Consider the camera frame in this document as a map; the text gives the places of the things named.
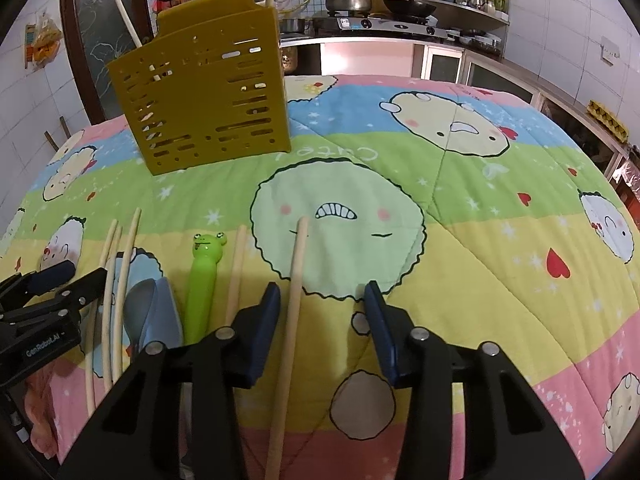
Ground yellow egg carton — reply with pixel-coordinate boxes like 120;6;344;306
586;100;632;142

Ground cartoon printed blanket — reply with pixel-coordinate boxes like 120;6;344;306
0;74;640;480

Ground grey spoon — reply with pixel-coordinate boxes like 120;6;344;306
123;279;159;358

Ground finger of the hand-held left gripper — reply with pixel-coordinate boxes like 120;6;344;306
0;260;77;306
0;267;110;326

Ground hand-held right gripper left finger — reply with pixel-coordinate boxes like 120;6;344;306
55;281;282;480

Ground glass bowl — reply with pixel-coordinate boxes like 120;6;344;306
272;0;314;17

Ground black wok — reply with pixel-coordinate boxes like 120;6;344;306
382;0;437;19

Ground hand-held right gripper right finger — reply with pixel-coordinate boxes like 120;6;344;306
363;281;587;480

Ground corner kitchen shelf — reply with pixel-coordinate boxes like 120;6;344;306
412;0;514;57

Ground green frog handle utensil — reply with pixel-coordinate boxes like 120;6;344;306
182;231;229;346

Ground yellow perforated utensil holder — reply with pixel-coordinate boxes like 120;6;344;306
107;0;292;177

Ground orange wall hanging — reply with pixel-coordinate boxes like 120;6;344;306
24;14;64;67

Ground gas stove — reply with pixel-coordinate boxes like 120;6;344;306
310;10;451;42

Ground light blue spoon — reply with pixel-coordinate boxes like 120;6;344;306
142;276;184;350

